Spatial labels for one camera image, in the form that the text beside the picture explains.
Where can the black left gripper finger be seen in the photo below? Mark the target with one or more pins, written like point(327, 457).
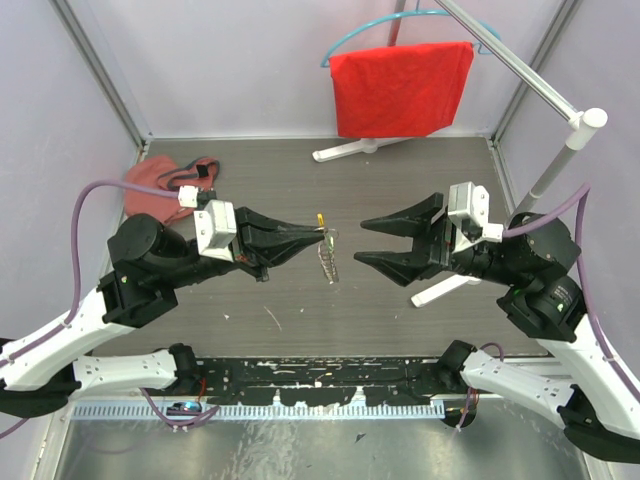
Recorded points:
point(276, 254)
point(278, 231)

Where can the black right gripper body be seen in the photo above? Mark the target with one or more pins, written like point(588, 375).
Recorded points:
point(442, 240)

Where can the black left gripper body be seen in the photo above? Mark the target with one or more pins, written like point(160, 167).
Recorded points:
point(240, 259)

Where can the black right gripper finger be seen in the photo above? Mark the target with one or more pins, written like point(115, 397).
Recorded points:
point(409, 222)
point(404, 268)

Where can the large keyring with yellow grip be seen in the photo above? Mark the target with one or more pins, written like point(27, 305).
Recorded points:
point(327, 257)

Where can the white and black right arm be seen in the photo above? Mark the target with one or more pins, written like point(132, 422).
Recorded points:
point(597, 407)

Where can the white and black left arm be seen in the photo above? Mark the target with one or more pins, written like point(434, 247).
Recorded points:
point(42, 372)

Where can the crumpled dusty red garment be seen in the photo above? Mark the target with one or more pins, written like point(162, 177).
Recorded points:
point(162, 173)

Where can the red cloth on hanger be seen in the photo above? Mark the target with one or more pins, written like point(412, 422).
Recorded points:
point(402, 91)

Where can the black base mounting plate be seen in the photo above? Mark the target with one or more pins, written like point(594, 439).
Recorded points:
point(325, 381)

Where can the white garment rack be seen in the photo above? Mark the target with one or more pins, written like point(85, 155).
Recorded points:
point(584, 124)

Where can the teal clothes hanger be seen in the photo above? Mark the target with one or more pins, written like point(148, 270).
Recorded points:
point(400, 30)

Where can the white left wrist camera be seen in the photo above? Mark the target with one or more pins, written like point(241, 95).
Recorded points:
point(214, 221)

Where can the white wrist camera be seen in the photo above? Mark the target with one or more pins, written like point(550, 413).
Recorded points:
point(214, 221)
point(468, 211)

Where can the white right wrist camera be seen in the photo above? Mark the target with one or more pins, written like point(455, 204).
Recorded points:
point(468, 211)

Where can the slotted grey cable duct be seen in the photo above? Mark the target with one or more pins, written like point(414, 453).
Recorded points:
point(139, 410)

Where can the aluminium frame post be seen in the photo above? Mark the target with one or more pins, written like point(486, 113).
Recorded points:
point(94, 60)

